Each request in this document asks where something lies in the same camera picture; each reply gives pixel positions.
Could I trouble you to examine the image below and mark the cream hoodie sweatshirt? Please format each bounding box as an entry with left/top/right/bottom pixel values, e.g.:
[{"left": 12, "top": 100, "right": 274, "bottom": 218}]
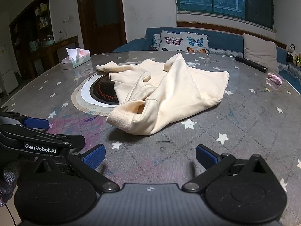
[{"left": 96, "top": 53, "right": 230, "bottom": 135}]

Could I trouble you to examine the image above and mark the left hand in knit glove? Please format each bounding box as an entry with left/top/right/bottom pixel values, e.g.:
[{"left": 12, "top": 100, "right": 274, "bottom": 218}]
[{"left": 0, "top": 160, "right": 20, "bottom": 207}]

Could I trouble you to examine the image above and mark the white refrigerator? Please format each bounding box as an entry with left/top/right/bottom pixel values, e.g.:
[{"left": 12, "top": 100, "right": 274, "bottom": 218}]
[{"left": 0, "top": 44, "right": 18, "bottom": 95}]

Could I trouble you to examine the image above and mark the dark wooden sideboard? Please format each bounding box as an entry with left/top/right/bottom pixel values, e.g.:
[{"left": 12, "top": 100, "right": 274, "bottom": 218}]
[{"left": 40, "top": 36, "right": 79, "bottom": 69}]

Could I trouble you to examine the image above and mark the grey star pattern table mat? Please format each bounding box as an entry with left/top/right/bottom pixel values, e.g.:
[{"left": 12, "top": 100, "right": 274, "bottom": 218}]
[{"left": 1, "top": 52, "right": 300, "bottom": 196}]

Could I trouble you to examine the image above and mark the tissue box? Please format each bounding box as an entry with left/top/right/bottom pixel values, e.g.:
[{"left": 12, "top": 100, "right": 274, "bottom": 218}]
[{"left": 62, "top": 48, "right": 91, "bottom": 69}]

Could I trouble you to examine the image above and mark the pink wrapped packet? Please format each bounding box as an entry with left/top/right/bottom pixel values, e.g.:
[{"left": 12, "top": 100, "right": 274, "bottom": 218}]
[{"left": 267, "top": 73, "right": 283, "bottom": 85}]

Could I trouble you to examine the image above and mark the black remote control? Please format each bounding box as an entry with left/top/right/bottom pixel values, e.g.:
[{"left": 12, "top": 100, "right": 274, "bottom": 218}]
[{"left": 235, "top": 56, "right": 268, "bottom": 73}]

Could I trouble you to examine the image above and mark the blue sofa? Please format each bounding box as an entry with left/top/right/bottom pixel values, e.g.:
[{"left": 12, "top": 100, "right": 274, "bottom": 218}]
[{"left": 113, "top": 27, "right": 300, "bottom": 92}]

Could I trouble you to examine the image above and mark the beige cushion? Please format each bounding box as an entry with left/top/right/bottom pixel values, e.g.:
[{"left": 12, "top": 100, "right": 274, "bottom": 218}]
[{"left": 243, "top": 33, "right": 279, "bottom": 73}]

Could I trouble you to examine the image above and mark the butterfly print pillow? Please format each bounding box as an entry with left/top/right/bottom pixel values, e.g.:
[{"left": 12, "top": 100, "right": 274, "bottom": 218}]
[{"left": 158, "top": 31, "right": 209, "bottom": 54}]

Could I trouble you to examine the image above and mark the panda plush toy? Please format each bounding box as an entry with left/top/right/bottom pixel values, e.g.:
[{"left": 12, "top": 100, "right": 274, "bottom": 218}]
[{"left": 286, "top": 43, "right": 297, "bottom": 65}]

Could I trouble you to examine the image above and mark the yellow vest plush toy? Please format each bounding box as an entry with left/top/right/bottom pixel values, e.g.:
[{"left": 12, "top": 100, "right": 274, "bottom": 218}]
[{"left": 294, "top": 54, "right": 301, "bottom": 68}]

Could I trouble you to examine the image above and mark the dark wooden door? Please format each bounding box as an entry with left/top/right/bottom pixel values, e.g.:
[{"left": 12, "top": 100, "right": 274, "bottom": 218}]
[{"left": 78, "top": 0, "right": 127, "bottom": 55}]

